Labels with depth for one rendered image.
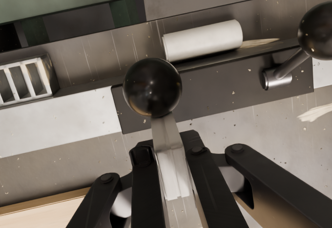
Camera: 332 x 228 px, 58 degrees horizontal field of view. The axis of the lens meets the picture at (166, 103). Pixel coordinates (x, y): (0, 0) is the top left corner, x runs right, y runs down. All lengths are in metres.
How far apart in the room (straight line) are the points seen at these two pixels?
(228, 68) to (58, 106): 0.17
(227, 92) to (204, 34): 0.06
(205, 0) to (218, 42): 2.42
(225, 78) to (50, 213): 0.26
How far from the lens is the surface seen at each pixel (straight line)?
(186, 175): 0.16
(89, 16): 2.47
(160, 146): 0.15
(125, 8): 1.43
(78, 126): 0.32
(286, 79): 0.31
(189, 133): 0.18
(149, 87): 0.17
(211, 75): 0.29
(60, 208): 0.39
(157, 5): 2.90
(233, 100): 0.31
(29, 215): 0.41
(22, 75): 0.35
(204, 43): 0.31
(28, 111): 0.32
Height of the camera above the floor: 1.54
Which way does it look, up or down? 27 degrees down
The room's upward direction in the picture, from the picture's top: 88 degrees clockwise
